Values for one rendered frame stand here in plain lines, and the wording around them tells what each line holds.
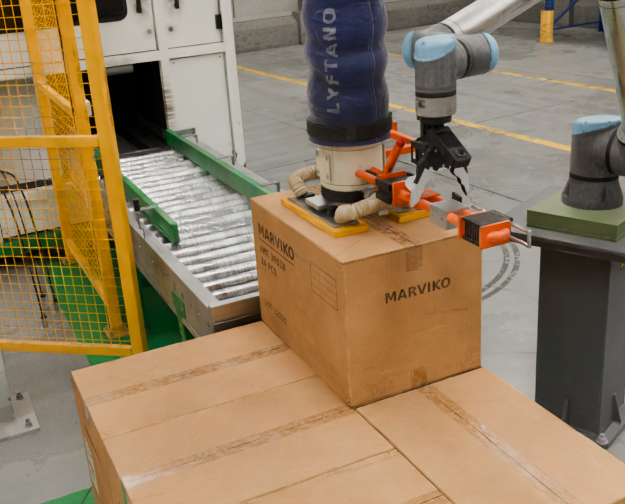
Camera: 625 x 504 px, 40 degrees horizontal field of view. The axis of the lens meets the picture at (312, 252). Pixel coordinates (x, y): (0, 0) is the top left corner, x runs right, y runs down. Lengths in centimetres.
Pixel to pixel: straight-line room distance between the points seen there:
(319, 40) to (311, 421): 94
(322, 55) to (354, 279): 56
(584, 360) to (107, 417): 155
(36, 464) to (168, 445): 112
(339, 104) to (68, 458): 165
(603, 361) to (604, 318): 15
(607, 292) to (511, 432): 85
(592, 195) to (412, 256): 85
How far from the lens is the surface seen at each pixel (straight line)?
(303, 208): 232
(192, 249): 329
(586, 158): 275
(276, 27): 1239
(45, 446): 327
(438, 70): 187
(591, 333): 290
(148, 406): 229
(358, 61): 215
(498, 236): 177
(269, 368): 239
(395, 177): 212
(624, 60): 249
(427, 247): 211
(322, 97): 218
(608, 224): 266
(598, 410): 302
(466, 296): 223
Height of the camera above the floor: 170
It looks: 22 degrees down
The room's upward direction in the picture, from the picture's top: 4 degrees counter-clockwise
